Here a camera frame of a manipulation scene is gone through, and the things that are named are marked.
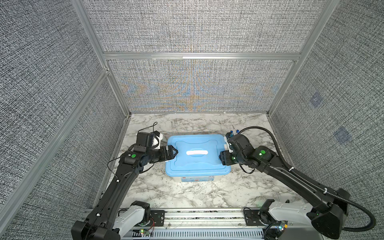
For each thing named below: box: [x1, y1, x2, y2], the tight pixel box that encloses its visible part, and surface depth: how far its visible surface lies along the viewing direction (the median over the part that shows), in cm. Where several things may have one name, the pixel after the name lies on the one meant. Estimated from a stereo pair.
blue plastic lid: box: [165, 134, 231, 177], surface depth 78 cm
